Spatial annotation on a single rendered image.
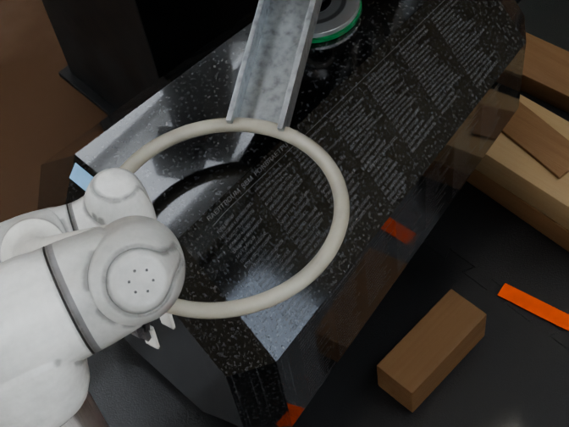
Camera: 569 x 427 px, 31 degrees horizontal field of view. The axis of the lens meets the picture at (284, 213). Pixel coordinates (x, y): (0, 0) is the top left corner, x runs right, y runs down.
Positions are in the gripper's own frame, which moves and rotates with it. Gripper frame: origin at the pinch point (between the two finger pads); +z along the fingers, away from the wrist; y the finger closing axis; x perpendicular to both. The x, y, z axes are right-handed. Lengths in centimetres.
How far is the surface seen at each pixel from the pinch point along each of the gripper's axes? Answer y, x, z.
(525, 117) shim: 131, -22, 53
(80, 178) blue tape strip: 23.0, 38.2, 1.6
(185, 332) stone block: 11.3, 6.0, 22.4
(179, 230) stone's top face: 20.7, 9.6, -0.1
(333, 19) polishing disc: 82, 9, -8
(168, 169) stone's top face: 32.1, 20.6, -1.3
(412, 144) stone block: 73, -16, 12
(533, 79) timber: 157, -15, 63
